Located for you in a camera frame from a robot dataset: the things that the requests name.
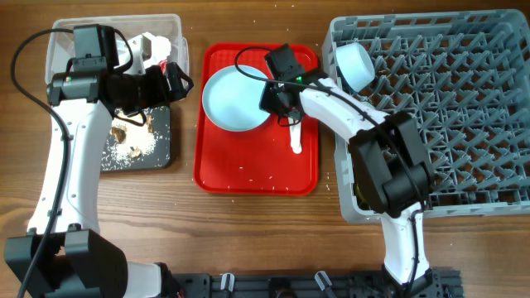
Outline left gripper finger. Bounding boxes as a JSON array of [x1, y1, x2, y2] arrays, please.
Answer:
[[166, 62, 194, 101], [113, 109, 147, 127]]

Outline brown food scraps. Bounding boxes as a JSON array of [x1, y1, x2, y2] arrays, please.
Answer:
[[102, 108, 166, 166]]

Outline white napkin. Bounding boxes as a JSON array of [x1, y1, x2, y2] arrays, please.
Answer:
[[143, 32, 171, 70]]

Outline large light blue plate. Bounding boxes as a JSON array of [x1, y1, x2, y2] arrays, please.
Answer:
[[202, 65, 270, 132]]

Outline small light blue bowl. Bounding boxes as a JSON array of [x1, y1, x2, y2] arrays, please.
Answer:
[[336, 42, 375, 92]]

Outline red snack wrapper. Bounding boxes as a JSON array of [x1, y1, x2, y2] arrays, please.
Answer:
[[158, 60, 167, 73]]

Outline yellow plastic cup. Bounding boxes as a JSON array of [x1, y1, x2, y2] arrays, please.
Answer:
[[354, 185, 368, 206]]

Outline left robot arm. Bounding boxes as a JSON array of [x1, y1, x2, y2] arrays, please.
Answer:
[[4, 24, 194, 297]]

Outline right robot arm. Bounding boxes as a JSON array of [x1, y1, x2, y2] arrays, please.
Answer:
[[260, 44, 433, 297]]

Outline grey dishwasher rack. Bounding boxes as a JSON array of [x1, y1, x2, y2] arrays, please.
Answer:
[[322, 9, 529, 218]]

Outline black plastic tray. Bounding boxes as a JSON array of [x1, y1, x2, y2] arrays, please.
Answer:
[[99, 103, 172, 171]]

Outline red serving tray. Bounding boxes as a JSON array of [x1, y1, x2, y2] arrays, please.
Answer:
[[194, 42, 320, 196]]

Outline clear plastic bin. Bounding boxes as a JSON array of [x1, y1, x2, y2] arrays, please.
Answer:
[[45, 13, 190, 84]]

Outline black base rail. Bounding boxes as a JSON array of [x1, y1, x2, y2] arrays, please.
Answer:
[[94, 271, 463, 298]]

